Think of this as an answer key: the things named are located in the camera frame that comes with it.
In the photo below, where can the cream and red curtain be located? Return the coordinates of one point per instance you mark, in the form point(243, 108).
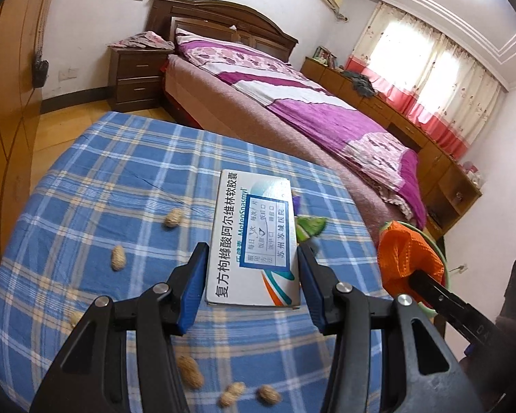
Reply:
point(447, 73)

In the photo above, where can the purple wrapper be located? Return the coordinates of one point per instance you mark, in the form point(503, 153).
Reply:
point(296, 202)

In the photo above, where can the white medicine box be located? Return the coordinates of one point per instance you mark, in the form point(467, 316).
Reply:
point(253, 241)

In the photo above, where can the red bin with green rim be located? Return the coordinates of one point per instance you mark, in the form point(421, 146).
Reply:
point(445, 262)

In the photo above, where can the peanut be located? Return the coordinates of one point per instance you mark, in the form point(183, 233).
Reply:
point(190, 372)
point(268, 394)
point(75, 318)
point(174, 218)
point(119, 258)
point(232, 394)

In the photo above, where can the green wrapper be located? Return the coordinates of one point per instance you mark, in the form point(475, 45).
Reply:
point(309, 228)

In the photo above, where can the dark wooden nightstand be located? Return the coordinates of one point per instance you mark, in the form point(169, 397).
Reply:
point(137, 77)

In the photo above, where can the black pouch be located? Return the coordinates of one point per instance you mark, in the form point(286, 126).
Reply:
point(40, 71)

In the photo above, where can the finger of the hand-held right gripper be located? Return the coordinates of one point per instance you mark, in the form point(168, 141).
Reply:
point(434, 286)
point(449, 314)

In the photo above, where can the orange mesh bag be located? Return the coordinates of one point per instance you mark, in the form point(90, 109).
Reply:
point(400, 254)

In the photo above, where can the small photo frames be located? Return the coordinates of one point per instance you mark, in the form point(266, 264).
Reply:
point(325, 56)

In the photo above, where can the grey clothes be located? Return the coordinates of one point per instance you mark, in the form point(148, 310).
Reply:
point(361, 84)

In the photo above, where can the low wooden cabinet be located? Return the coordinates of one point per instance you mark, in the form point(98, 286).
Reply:
point(434, 155)

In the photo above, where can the pink floral clothes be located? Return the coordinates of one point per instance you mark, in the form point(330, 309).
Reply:
point(142, 41)

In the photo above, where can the bed with pink cover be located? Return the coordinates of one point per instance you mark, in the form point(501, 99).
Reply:
point(249, 124)

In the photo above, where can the dark wooden headboard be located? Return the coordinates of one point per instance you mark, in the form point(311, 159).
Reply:
point(223, 17)

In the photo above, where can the white wall socket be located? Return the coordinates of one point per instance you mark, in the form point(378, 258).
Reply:
point(69, 73)
point(459, 269)

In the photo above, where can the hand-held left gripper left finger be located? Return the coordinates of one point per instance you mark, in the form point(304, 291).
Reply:
point(193, 297)

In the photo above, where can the floral pillow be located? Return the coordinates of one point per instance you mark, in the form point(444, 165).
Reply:
point(206, 49)

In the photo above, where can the wooden wardrobe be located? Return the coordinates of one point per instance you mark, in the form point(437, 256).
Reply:
point(13, 73)

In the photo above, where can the small pink white box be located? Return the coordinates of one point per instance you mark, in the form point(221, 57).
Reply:
point(474, 173)

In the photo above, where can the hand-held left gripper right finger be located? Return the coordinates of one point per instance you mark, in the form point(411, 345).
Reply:
point(314, 292)

